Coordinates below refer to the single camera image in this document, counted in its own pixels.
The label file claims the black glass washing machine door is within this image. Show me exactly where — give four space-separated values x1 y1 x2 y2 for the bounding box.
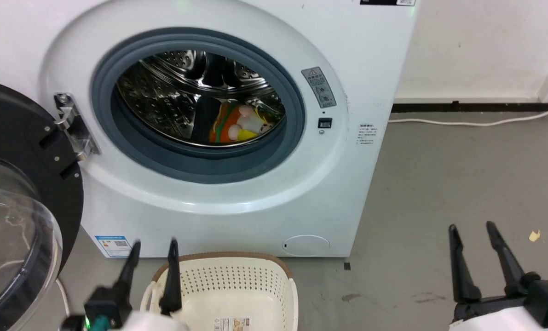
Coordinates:
0 78 85 331

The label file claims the stainless steel washer drum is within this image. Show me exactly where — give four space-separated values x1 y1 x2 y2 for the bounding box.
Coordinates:
116 50 287 148

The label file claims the round white filter cover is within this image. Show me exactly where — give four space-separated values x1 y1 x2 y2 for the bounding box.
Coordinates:
283 234 331 257

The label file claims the blue energy label sticker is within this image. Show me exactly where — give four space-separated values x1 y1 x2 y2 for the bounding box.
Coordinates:
94 235 134 258

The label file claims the cream perforated laundry basket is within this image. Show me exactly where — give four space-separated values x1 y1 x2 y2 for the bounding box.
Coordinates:
140 252 299 331

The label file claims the black baseboard strip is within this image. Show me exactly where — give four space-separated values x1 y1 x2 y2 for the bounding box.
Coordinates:
391 102 548 114

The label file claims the white front-load washing machine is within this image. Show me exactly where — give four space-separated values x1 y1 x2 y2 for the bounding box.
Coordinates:
0 0 418 259

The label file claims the basket product label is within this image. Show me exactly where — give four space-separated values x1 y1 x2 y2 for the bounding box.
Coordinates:
213 317 251 331

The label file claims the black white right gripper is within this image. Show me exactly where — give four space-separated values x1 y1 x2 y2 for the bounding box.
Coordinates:
449 221 548 331

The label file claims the thin white hose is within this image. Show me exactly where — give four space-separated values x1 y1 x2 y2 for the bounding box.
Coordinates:
55 278 71 319

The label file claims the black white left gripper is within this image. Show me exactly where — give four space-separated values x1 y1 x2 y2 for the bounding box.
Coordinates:
62 239 190 331

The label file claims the orange yellow plush toy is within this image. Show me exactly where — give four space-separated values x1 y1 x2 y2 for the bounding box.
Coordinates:
208 101 277 144

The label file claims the white power cable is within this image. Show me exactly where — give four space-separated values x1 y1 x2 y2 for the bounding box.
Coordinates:
388 102 548 127

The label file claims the grey warning sticker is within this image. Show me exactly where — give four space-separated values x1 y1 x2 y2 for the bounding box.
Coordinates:
301 67 337 109

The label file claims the chrome door hinge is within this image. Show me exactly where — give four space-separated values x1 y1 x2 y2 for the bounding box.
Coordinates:
54 93 100 161

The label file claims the grey rubber door gasket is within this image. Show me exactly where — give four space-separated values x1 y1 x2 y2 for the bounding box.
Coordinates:
91 28 306 184

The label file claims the small text sticker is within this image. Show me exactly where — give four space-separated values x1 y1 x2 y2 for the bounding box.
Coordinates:
357 123 377 147

